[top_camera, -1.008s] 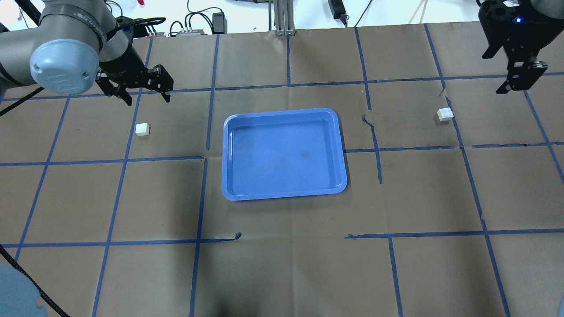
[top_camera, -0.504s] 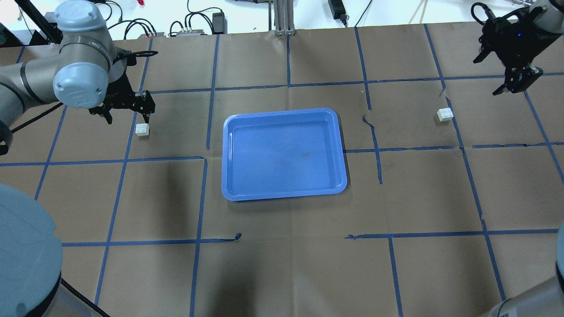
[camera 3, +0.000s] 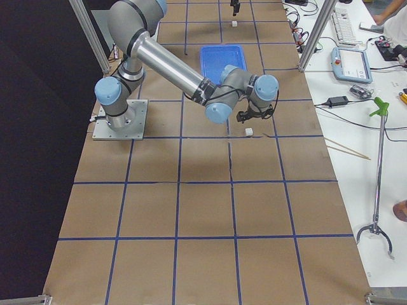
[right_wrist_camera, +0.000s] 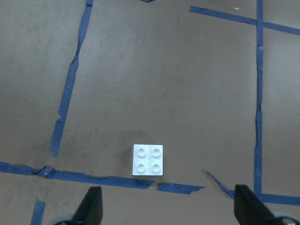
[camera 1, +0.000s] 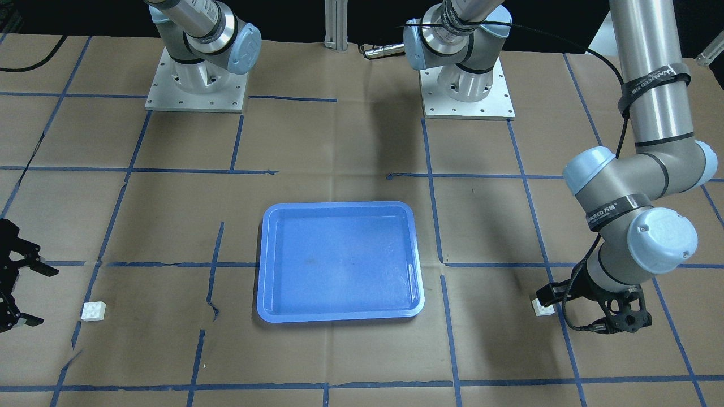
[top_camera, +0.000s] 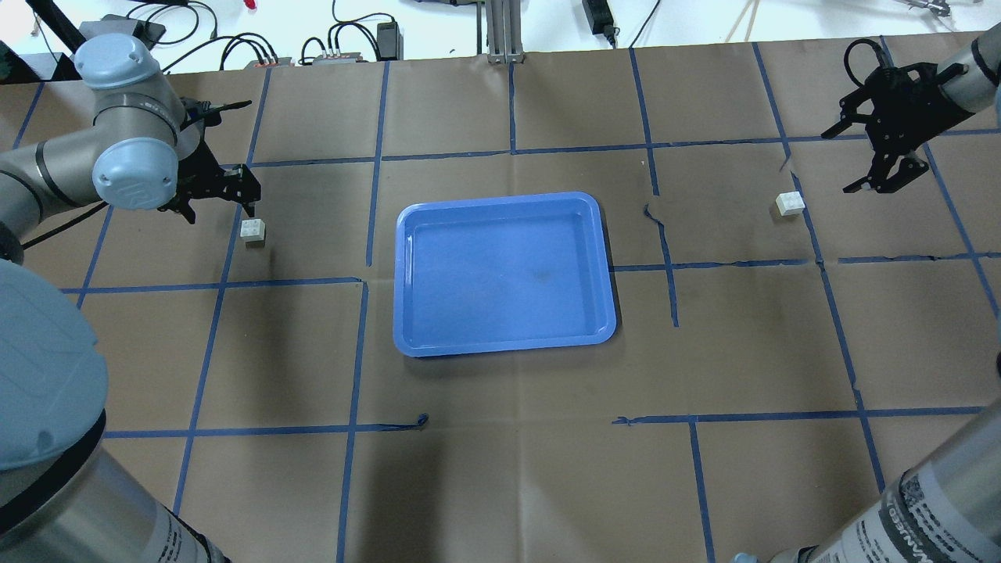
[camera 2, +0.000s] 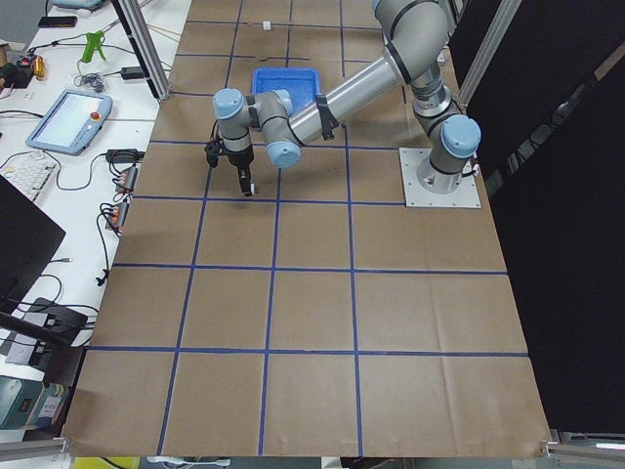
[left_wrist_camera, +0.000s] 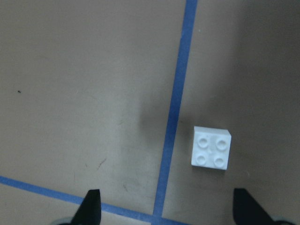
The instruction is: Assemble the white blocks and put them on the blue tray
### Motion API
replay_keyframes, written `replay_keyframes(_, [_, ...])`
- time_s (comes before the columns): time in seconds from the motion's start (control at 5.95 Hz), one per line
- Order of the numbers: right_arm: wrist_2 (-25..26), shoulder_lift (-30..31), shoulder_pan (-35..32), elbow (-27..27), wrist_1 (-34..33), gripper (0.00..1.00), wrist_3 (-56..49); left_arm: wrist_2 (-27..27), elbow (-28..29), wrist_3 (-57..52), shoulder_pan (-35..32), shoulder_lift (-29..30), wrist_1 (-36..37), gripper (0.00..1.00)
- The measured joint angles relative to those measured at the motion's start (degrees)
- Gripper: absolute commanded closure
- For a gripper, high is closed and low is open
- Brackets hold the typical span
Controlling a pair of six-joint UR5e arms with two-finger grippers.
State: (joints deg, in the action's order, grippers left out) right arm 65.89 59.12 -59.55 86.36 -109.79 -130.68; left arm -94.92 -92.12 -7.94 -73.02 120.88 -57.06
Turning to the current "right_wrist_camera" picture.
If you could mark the white block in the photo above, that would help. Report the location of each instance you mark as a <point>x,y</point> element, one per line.
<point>147,160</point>

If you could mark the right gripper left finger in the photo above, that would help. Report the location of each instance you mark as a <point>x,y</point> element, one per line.
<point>90,210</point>

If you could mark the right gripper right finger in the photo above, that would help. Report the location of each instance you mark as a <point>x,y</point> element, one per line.
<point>249,210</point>

